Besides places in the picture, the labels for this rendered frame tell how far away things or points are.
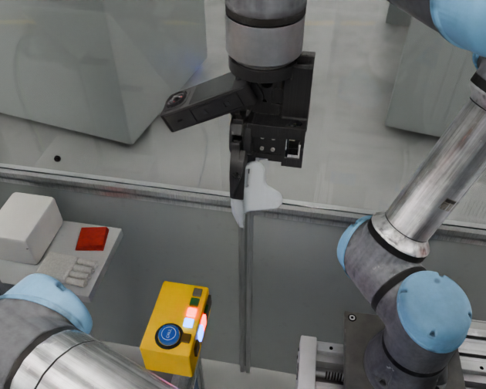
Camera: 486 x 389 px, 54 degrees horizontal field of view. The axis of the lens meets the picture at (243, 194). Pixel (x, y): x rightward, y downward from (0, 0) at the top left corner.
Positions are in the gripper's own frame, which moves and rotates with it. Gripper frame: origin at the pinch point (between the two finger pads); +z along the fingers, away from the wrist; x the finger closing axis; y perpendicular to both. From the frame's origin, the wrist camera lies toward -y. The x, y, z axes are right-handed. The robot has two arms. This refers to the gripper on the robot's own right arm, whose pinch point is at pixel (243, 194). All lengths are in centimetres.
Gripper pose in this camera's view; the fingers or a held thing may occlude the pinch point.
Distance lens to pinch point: 61.5
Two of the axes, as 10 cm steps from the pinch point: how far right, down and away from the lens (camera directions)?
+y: 9.8, 1.3, -1.3
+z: 0.0, 7.2, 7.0
